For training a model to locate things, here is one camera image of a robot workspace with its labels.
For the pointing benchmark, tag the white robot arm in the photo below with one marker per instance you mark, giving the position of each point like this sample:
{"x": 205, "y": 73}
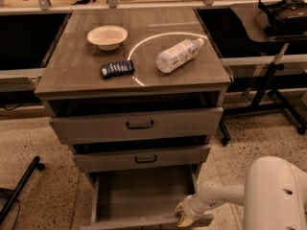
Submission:
{"x": 274, "y": 197}

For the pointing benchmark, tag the black stand leg with wheel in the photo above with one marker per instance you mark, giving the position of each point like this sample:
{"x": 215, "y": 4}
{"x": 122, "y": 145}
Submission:
{"x": 11, "y": 195}

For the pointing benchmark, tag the grey wooden drawer cabinet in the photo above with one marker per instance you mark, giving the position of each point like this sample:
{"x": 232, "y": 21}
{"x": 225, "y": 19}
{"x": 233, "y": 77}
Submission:
{"x": 72, "y": 84}

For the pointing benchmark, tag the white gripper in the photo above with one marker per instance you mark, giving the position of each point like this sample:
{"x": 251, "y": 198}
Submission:
{"x": 189, "y": 207}

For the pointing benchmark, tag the grey drawer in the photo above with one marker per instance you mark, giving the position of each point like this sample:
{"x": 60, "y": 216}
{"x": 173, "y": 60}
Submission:
{"x": 137, "y": 125}
{"x": 143, "y": 199}
{"x": 140, "y": 158}

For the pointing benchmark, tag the white paper bowl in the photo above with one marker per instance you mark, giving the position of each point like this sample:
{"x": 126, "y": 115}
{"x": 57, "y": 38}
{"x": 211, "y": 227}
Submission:
{"x": 107, "y": 38}

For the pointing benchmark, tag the dark side table on stand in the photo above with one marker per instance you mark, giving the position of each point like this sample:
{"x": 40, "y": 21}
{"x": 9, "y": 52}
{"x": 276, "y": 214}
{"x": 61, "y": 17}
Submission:
{"x": 267, "y": 96}

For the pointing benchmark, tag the black VR headset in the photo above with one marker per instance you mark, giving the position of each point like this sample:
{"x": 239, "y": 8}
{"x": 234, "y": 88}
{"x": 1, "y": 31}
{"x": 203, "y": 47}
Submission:
{"x": 288, "y": 17}

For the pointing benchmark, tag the clear plastic water bottle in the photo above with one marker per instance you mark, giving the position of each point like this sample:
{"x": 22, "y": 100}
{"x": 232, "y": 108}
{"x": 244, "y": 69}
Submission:
{"x": 172, "y": 58}

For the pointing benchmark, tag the dark blue snack packet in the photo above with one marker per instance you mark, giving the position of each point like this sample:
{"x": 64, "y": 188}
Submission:
{"x": 117, "y": 69}

